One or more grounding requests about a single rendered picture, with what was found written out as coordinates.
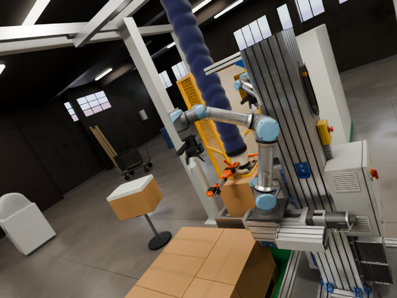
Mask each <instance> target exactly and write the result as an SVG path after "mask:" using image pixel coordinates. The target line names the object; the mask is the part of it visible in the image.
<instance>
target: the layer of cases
mask: <svg viewBox="0 0 397 298"><path fill-rule="evenodd" d="M274 265H275V261H274V259H273V257H272V254H271V252H270V250H269V247H263V246H261V245H260V243H259V241H255V240H254V238H253V236H252V233H251V231H250V230H246V229H232V228H200V227H182V228H181V229H180V230H179V232H178V233H177V234H176V236H175V237H174V238H173V239H172V240H171V242H170V243H169V244H168V245H167V246H166V248H165V249H164V250H163V252H162V253H161V254H160V255H159V256H158V257H157V259H156V260H155V261H154V262H153V263H152V265H151V266H150V267H149V269H147V271H146V272H145V273H144V275H143V276H142V277H141V278H140V279H139V280H138V282H137V283H136V284H135V285H134V286H133V288H132V289H131V290H130V292H129V293H128V294H127V295H126V296H125V298H263V296H264V294H265V290H266V287H267V285H268V282H269V279H270V276H271V273H272V270H273V268H274Z"/></svg>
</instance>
